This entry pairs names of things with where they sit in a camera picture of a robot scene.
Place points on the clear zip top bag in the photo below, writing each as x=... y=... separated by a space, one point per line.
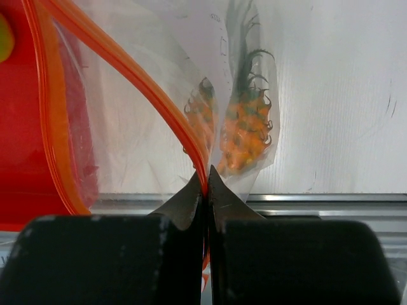
x=143 y=61

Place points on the yellow pineapple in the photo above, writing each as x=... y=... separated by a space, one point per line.
x=245 y=129

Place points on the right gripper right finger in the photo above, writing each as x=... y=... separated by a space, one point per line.
x=291 y=259

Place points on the green lime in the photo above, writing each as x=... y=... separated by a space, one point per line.
x=7 y=39

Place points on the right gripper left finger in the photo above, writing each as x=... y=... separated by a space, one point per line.
x=111 y=259

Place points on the red plastic tray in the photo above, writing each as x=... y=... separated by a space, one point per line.
x=47 y=159

